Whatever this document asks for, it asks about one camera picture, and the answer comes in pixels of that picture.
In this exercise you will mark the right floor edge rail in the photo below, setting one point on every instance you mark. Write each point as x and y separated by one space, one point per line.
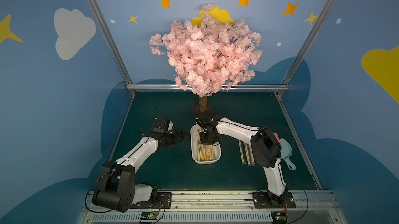
299 143

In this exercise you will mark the floor edge rail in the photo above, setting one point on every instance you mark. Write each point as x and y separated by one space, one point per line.
299 143
121 129

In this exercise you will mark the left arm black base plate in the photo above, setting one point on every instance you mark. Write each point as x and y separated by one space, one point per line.
156 200

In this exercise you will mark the light blue dustpan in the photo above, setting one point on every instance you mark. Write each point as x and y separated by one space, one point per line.
286 152

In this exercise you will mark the front aluminium mounting rail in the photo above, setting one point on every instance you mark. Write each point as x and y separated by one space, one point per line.
226 207

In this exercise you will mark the left floor edge rail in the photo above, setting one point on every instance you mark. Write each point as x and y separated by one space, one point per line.
121 129

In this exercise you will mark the aluminium corner post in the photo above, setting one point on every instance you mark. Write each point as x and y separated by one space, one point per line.
94 6
313 33

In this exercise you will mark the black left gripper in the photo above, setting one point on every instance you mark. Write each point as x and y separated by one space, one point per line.
174 135

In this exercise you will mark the white plastic storage box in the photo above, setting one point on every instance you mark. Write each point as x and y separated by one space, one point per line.
203 154

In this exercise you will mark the right aluminium corner post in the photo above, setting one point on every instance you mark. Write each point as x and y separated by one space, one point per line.
313 33

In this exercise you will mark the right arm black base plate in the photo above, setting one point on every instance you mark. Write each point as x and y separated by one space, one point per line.
263 199

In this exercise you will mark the horizontal aluminium back rail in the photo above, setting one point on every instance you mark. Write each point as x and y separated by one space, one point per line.
174 87

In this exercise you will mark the right black controller board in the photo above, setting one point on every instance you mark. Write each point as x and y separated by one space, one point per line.
279 217

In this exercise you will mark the left aluminium corner post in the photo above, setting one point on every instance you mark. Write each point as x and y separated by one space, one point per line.
94 6

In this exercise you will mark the red small brush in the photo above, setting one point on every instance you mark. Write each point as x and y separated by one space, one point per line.
277 137

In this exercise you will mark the wrapped chopsticks panda print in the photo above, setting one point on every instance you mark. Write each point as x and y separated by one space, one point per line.
200 147

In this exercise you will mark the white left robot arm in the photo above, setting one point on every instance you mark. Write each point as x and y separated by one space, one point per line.
116 188

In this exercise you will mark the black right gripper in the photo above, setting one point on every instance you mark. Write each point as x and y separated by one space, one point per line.
209 135

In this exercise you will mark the pink cherry blossom tree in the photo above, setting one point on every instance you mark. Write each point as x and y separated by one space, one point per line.
209 50

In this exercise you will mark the wrapped chopsticks red print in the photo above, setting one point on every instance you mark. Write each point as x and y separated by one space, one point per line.
206 153

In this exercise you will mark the left green circuit board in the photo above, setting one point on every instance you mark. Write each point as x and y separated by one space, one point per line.
149 216

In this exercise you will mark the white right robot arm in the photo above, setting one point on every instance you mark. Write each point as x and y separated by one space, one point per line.
266 148

